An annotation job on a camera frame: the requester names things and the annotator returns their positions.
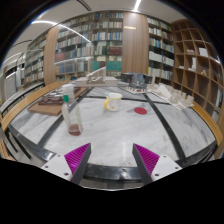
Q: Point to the clear plastic bottle green label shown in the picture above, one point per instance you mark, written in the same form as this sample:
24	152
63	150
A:
71	115

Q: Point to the brown model on wooden board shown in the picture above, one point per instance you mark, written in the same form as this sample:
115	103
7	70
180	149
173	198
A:
46	106

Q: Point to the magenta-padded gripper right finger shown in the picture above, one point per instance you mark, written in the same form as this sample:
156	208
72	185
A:
146	159

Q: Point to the straight ceiling light strip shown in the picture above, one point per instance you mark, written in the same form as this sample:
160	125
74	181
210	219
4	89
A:
137	5

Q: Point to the curved ceiling light strip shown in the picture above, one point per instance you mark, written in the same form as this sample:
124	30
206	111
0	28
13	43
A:
50	23

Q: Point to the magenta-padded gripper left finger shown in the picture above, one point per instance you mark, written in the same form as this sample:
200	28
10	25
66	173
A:
77	158

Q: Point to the beige architectural model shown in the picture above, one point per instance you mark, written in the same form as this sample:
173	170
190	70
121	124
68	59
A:
96	81

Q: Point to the flat round red coaster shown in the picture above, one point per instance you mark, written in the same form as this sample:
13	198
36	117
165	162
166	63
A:
140	110

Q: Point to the wooden cubby shelf unit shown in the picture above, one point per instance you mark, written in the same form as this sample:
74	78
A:
195	63

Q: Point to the dark grey architectural model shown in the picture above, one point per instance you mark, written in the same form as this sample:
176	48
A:
136	80

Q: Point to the book-filled wall shelf unit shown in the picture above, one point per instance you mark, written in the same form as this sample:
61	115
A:
100	43

